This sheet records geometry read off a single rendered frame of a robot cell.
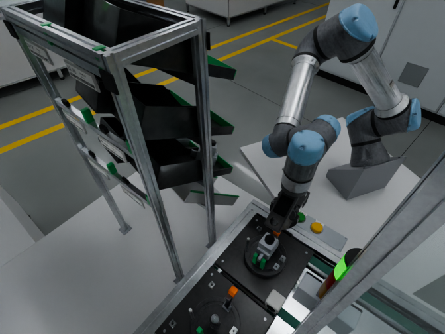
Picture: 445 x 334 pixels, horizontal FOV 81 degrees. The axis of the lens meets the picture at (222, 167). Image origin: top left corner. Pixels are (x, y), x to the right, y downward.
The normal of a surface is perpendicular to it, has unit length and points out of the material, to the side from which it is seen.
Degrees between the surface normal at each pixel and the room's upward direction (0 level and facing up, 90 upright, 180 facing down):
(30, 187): 0
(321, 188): 0
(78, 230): 0
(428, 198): 90
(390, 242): 90
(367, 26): 43
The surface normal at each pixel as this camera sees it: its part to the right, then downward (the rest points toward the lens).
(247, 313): 0.00, -0.69
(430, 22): -0.73, 0.50
